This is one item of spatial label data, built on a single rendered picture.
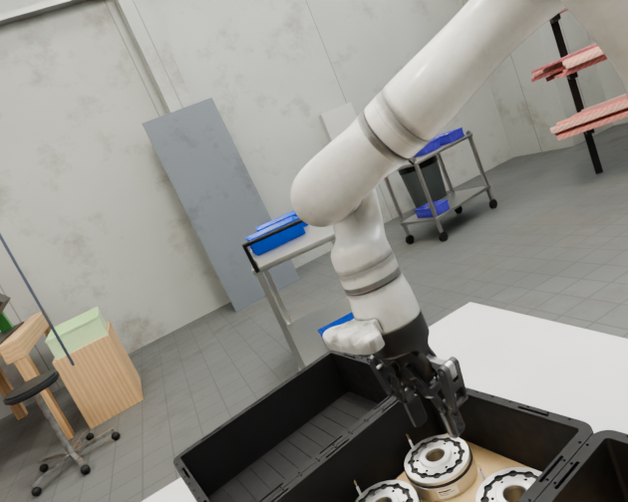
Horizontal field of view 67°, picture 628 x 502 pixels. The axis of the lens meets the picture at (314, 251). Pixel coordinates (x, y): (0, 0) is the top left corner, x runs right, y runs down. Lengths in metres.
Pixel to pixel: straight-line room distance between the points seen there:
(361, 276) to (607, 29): 0.31
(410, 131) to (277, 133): 6.07
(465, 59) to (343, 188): 0.16
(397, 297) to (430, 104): 0.21
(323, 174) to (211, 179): 5.34
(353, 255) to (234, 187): 5.33
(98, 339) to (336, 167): 4.00
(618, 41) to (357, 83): 6.69
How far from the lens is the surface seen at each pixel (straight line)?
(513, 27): 0.50
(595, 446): 0.65
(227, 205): 5.78
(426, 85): 0.46
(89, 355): 4.41
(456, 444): 0.82
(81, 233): 6.22
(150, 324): 6.30
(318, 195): 0.50
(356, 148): 0.49
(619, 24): 0.44
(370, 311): 0.54
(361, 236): 0.54
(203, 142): 5.93
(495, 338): 1.40
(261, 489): 0.98
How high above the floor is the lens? 1.35
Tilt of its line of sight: 11 degrees down
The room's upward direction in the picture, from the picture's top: 24 degrees counter-clockwise
